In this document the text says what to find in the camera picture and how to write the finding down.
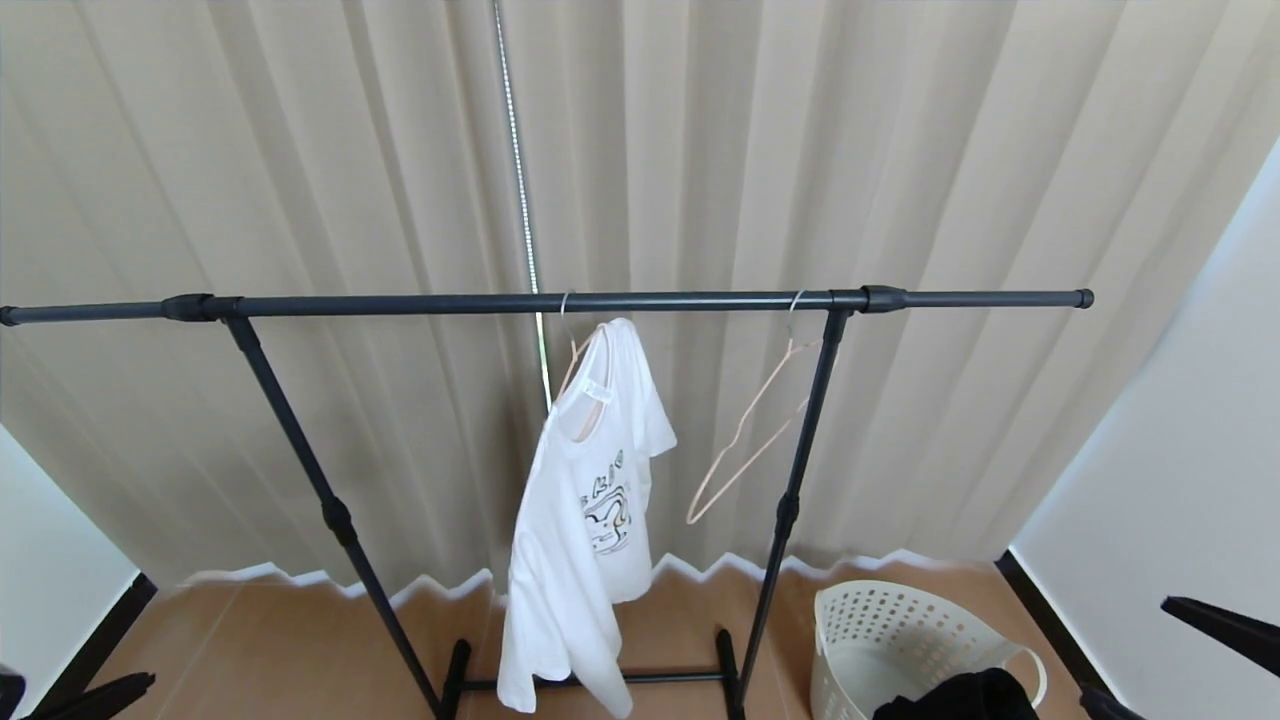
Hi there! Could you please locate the white printed t-shirt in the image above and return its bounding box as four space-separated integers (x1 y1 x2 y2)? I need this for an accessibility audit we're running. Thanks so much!
497 318 678 720

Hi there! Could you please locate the white laundry basket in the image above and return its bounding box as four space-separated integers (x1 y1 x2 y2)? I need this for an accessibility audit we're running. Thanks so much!
810 580 1049 720

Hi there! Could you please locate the beige curtain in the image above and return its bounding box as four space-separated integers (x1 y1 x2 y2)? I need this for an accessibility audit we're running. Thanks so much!
0 0 1280 591

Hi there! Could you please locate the black garment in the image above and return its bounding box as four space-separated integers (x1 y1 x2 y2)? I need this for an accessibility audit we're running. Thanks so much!
872 668 1041 720

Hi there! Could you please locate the pink clothes hanger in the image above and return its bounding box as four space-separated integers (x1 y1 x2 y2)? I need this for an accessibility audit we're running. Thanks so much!
686 290 813 526
555 292 613 443

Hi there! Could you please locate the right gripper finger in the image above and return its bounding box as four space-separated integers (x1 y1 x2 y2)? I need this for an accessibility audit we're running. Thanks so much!
1078 682 1148 720
1160 596 1280 680

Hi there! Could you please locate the black clothes rack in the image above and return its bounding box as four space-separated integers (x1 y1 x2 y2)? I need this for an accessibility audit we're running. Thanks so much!
0 287 1094 720

